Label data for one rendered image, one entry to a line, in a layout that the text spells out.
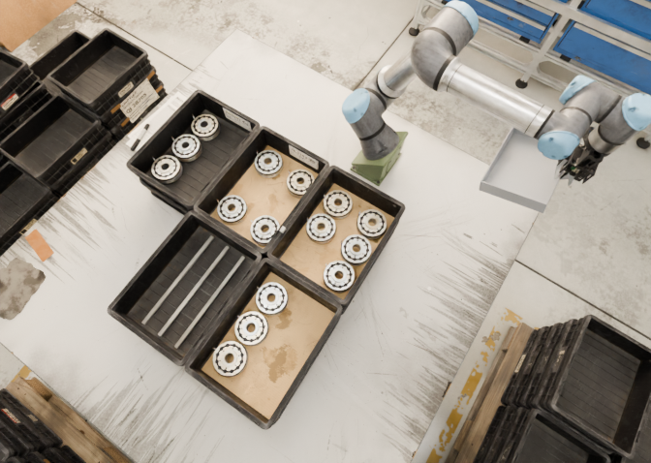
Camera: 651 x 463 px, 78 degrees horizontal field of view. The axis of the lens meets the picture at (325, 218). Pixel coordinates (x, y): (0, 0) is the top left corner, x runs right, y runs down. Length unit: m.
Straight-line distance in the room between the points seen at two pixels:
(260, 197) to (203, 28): 2.02
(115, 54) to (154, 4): 1.09
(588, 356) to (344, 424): 1.03
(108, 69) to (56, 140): 0.46
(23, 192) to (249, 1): 2.00
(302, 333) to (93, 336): 0.74
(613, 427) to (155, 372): 1.67
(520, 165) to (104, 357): 1.54
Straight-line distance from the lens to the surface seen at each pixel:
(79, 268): 1.75
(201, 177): 1.57
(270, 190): 1.49
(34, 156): 2.53
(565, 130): 1.08
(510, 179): 1.44
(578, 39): 2.88
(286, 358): 1.33
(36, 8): 3.73
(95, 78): 2.51
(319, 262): 1.38
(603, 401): 1.98
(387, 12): 3.36
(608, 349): 2.02
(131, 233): 1.71
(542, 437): 1.98
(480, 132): 2.81
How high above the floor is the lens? 2.15
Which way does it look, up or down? 68 degrees down
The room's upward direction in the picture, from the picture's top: 2 degrees clockwise
